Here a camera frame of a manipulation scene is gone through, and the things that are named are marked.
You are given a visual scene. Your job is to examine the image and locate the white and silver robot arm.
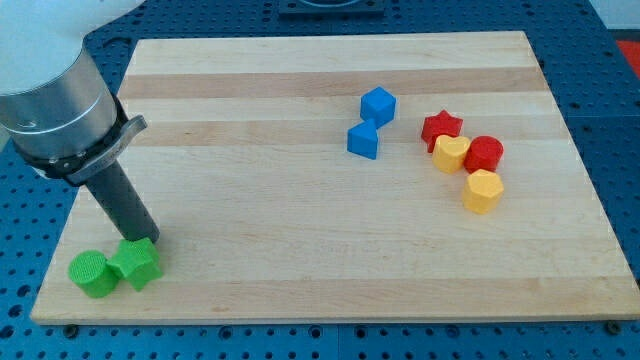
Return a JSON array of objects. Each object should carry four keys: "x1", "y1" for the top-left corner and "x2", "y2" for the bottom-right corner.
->
[{"x1": 1, "y1": 0, "x2": 146, "y2": 185}]

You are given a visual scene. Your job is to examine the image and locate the green star block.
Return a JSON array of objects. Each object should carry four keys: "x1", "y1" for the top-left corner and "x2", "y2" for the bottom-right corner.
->
[{"x1": 107, "y1": 238, "x2": 163, "y2": 292}]

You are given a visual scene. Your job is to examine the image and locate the blue cube block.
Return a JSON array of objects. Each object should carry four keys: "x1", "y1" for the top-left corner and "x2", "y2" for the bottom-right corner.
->
[{"x1": 360, "y1": 86, "x2": 396, "y2": 128}]

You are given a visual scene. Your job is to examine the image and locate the blue triangle block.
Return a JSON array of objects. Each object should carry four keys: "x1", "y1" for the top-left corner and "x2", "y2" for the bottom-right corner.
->
[{"x1": 347, "y1": 119, "x2": 379, "y2": 160}]

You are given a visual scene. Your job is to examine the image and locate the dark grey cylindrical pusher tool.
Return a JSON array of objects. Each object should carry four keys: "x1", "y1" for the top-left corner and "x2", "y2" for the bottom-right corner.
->
[{"x1": 85, "y1": 161, "x2": 160, "y2": 243}]

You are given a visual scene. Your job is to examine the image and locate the yellow heart block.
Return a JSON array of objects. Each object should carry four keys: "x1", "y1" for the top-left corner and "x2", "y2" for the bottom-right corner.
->
[{"x1": 432, "y1": 135, "x2": 471, "y2": 174}]

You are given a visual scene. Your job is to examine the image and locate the red object at edge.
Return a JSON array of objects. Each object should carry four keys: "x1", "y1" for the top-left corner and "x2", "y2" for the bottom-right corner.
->
[{"x1": 616, "y1": 40, "x2": 640, "y2": 77}]

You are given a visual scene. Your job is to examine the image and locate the red star block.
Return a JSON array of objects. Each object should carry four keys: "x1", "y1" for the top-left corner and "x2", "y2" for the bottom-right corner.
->
[{"x1": 421, "y1": 110, "x2": 463, "y2": 153}]

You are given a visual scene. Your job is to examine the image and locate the yellow hexagon block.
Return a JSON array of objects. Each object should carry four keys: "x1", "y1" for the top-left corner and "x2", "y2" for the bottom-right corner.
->
[{"x1": 462, "y1": 169, "x2": 504, "y2": 214}]

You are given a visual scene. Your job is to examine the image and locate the green cylinder block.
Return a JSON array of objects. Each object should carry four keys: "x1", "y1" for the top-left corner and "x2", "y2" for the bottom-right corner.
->
[{"x1": 67, "y1": 250, "x2": 120, "y2": 298}]

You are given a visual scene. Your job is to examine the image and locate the red cylinder block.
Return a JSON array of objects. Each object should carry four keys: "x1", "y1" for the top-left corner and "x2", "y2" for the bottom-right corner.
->
[{"x1": 463, "y1": 136, "x2": 504, "y2": 173}]

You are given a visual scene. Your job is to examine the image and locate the wooden board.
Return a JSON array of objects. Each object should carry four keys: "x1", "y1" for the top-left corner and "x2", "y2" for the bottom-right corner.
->
[{"x1": 31, "y1": 31, "x2": 639, "y2": 325}]

